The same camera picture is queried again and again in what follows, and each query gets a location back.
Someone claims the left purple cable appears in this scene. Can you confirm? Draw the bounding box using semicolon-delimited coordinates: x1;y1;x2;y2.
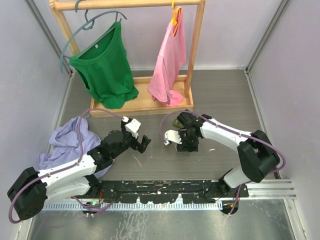
7;107;126;224

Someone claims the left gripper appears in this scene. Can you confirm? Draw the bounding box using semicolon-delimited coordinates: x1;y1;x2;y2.
111;121;150;159

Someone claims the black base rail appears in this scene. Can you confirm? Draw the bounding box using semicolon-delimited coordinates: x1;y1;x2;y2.
71;178;250;216

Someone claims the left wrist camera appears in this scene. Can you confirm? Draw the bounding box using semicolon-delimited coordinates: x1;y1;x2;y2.
121;116;142;139

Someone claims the pink t-shirt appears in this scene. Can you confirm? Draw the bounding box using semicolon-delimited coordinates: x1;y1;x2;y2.
147;7;186;107

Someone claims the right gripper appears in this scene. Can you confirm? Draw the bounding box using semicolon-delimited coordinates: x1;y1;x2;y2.
175;130;199;152

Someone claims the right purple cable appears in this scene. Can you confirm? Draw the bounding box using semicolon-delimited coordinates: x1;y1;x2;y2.
158;110;287;216

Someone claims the green t-shirt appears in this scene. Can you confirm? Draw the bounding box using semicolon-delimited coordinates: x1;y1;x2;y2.
69;21;139;109

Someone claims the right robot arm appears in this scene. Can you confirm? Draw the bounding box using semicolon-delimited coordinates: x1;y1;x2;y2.
176;111;281;197

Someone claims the orange-yellow plastic hanger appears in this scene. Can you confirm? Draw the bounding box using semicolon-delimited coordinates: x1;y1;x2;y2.
170;0;182;37

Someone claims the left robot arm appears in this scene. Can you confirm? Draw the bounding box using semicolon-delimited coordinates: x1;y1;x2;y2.
7;118;151;223

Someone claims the purple cable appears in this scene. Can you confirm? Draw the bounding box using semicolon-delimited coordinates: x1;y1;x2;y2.
7;107;126;224
158;110;287;216

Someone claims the wooden clothes rack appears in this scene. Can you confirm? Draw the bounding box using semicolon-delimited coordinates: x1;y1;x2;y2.
49;0;206;116

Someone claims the grey-blue plastic hanger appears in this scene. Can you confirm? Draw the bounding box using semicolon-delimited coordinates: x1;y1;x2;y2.
59;9;128;73

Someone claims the green pill box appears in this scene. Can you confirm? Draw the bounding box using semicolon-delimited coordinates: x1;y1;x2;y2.
172;119;184;129

